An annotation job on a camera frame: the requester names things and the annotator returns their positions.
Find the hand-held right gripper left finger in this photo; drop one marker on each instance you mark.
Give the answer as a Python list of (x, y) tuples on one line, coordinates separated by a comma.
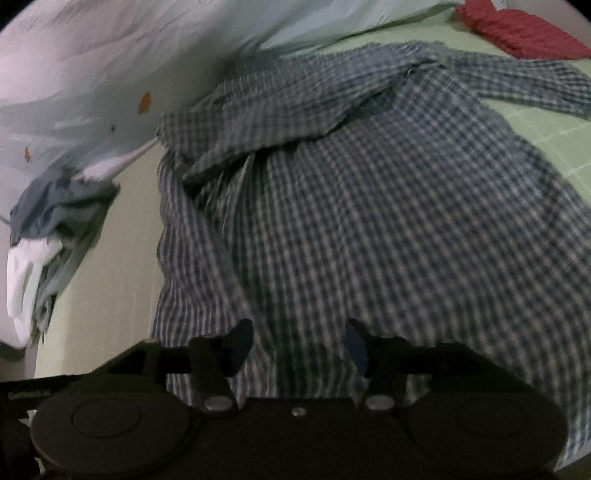
[(240, 344)]

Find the blue checked shirt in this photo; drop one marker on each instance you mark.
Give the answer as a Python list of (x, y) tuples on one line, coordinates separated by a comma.
[(369, 221)]

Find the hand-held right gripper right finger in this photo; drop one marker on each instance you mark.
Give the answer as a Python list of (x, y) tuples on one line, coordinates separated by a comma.
[(356, 346)]

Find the red knitted cloth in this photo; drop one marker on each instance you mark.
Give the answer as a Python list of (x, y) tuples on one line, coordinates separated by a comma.
[(521, 32)]

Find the white cloth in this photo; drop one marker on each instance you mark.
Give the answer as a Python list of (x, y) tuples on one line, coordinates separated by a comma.
[(23, 281)]

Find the light blue printed quilt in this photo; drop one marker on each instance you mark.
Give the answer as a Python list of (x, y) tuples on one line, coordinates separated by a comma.
[(92, 69)]

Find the green checked bed sheet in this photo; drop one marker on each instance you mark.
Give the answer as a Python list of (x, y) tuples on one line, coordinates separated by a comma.
[(115, 277)]

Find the blue-grey crumpled cloth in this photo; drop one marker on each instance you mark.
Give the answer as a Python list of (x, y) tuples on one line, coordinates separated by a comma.
[(60, 203)]

